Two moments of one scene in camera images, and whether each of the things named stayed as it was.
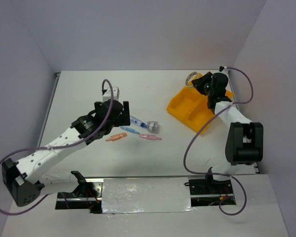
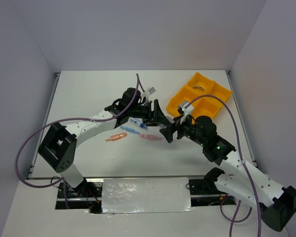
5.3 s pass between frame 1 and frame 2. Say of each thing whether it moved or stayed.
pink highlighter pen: stayed
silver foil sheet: stayed
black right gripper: moved
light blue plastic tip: stayed
